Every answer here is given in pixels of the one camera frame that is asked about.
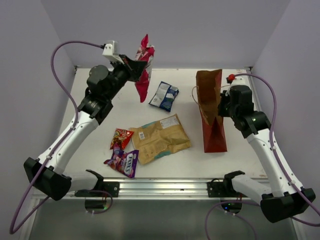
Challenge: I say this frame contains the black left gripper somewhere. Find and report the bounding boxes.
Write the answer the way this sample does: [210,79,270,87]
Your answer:
[105,54,148,101]

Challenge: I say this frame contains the pink chips bag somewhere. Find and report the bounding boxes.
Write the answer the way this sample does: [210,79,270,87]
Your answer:
[135,34,155,103]

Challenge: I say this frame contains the red brown paper bag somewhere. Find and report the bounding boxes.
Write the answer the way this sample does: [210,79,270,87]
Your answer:
[192,69,228,153]

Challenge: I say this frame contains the blue snack bag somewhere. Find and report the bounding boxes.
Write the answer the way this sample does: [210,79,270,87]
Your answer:
[148,81,180,112]

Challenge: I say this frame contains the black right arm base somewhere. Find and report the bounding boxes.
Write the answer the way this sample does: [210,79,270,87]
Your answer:
[206,178,235,198]

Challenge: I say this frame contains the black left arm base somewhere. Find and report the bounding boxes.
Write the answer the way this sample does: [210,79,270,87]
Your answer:
[74,181,120,198]

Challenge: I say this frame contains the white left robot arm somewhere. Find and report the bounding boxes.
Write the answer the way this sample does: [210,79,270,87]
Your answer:
[23,54,148,201]

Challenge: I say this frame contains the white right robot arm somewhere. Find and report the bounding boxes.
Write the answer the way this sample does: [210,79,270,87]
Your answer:
[218,85,316,223]

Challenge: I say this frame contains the red rice cracker bag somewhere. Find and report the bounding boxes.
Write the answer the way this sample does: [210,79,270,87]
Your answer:
[110,128,135,150]

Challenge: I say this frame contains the tan kraft snack bag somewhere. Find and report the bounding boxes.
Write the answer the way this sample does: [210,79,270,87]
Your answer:
[129,114,191,165]

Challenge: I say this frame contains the purple candy bag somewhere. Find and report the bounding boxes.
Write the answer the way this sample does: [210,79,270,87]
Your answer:
[103,143,139,179]

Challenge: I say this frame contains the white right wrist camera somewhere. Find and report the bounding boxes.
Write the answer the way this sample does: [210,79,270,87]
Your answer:
[226,74,246,88]

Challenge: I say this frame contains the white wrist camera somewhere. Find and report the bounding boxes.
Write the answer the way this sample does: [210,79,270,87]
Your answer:
[226,74,246,88]
[102,40,119,62]

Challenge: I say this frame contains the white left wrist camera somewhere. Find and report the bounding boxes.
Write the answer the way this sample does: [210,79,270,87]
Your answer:
[102,40,119,62]

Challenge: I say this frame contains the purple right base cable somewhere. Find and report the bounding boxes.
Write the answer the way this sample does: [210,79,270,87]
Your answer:
[204,198,261,240]

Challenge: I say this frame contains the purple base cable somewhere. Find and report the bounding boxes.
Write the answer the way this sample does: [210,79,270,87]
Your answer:
[84,188,116,215]
[204,198,261,240]

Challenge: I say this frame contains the aluminium mounting rail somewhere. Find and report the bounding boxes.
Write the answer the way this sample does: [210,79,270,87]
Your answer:
[32,177,275,201]

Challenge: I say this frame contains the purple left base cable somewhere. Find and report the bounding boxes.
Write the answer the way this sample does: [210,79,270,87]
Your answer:
[84,188,116,215]

